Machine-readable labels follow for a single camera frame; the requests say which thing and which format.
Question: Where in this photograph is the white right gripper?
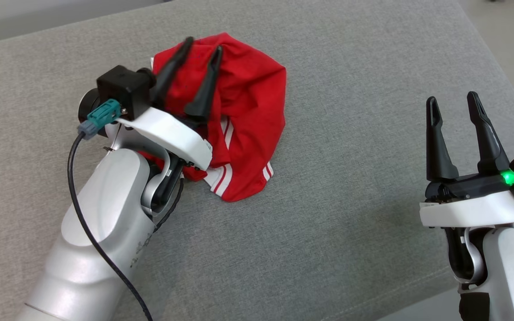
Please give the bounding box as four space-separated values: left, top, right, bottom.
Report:
419 91 514 229

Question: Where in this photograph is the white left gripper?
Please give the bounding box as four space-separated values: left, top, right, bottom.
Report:
116 37 224 171

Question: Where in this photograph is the red basketball jersey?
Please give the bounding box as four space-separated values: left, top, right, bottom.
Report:
139 32 287 202

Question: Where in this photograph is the black cable with teal plug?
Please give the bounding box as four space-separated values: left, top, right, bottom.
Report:
67 99 153 321

